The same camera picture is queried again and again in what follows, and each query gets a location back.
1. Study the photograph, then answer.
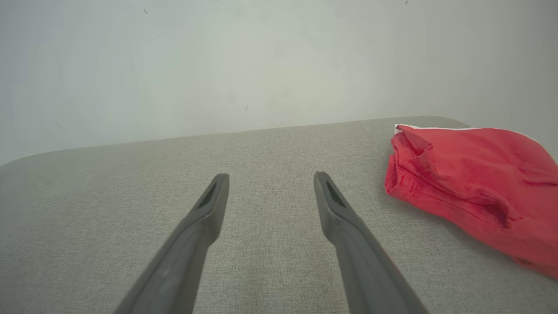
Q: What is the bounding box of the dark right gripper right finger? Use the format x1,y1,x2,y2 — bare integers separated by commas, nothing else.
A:
313,171,430,314

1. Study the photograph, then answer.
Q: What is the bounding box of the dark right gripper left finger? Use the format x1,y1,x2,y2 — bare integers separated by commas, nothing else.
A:
113,173,230,314

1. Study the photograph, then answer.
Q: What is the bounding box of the red shorts white stripe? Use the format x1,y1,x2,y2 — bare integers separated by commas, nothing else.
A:
384,124,558,280

